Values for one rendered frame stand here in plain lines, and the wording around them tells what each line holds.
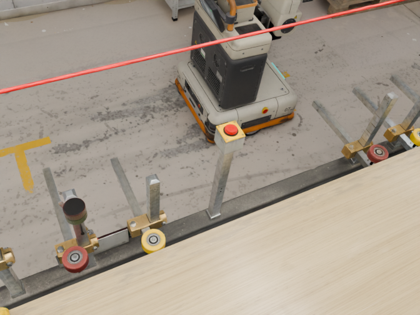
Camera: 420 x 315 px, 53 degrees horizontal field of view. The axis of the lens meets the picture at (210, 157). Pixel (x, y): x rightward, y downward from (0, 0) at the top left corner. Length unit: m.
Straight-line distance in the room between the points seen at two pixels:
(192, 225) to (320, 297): 0.57
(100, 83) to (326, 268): 2.27
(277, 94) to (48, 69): 1.70
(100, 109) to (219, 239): 1.82
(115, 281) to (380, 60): 3.15
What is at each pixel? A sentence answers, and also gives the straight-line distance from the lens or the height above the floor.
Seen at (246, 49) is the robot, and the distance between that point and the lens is 2.40.
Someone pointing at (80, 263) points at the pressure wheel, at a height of 0.91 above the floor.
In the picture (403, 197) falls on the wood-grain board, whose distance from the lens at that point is 1.80.
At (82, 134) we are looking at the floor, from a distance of 2.94.
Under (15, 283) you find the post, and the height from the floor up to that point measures 0.79.
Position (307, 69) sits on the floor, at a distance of 3.63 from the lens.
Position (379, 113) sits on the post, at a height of 1.03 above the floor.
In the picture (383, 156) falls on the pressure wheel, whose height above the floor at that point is 0.91.
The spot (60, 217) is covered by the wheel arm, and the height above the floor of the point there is 0.86.
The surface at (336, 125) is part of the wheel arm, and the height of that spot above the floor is 0.82.
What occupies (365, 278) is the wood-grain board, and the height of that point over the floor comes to 0.90.
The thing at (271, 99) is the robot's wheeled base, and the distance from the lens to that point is 2.85.
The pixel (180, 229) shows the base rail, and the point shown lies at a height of 0.70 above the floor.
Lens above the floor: 2.20
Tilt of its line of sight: 52 degrees down
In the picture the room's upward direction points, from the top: 10 degrees clockwise
